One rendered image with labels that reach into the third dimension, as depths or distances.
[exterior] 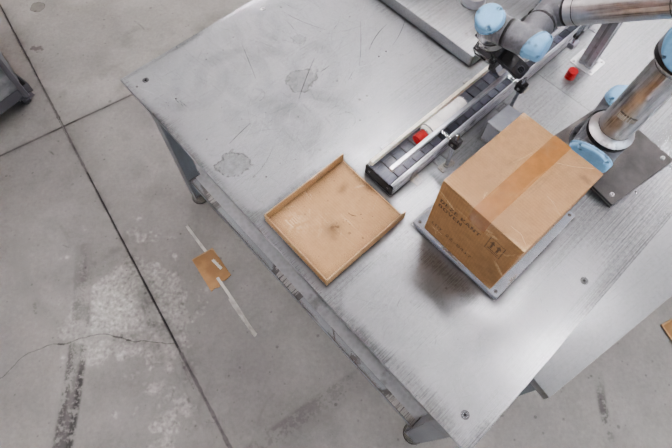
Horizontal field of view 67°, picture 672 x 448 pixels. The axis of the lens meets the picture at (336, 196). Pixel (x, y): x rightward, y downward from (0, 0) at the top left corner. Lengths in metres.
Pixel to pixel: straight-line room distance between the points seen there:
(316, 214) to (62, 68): 2.07
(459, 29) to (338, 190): 0.73
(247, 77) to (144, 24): 1.58
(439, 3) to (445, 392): 1.28
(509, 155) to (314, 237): 0.56
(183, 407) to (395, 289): 1.13
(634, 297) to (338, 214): 0.83
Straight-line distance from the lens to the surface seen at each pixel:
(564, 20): 1.47
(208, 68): 1.81
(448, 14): 1.92
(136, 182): 2.63
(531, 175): 1.28
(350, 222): 1.45
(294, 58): 1.80
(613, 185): 1.71
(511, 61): 1.57
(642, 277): 1.64
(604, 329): 1.53
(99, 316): 2.42
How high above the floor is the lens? 2.15
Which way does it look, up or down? 62 degrees down
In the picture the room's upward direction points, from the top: 2 degrees clockwise
